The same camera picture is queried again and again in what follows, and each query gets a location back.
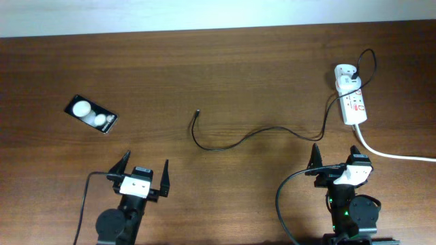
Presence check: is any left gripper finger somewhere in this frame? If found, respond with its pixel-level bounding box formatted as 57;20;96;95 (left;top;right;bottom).
159;159;170;197
108;150;131;176

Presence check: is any black USB charging cable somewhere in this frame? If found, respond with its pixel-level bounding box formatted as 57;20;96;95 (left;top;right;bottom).
191;48;377;152

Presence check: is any black smartphone with white circles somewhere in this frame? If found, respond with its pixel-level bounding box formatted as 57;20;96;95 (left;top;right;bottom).
64;95;119;134

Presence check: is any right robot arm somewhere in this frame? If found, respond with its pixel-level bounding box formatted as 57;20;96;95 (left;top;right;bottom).
306;144;401;245

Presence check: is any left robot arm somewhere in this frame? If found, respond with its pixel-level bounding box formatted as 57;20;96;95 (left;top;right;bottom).
95;152;170;245

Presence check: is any white USB charger adapter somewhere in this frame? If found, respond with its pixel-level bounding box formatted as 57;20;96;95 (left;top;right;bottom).
335;75;362;93

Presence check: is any white power strip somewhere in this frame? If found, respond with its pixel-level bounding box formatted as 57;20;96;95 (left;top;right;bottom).
334;64;367;125

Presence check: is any white power strip cord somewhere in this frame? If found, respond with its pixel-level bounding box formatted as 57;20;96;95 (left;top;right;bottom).
352;123;436;163

